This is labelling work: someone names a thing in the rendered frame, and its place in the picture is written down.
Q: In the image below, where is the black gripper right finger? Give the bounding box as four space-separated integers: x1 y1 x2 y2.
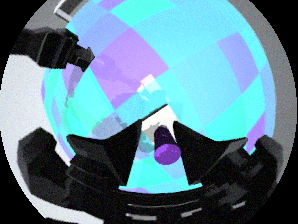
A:
172 120 249 186

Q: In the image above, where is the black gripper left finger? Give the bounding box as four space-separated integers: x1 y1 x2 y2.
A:
65 120 142 186

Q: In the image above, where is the purple cylinder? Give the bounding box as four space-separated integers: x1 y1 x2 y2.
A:
154 127 181 165

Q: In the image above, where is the white block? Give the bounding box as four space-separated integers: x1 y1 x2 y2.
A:
141 104 180 145

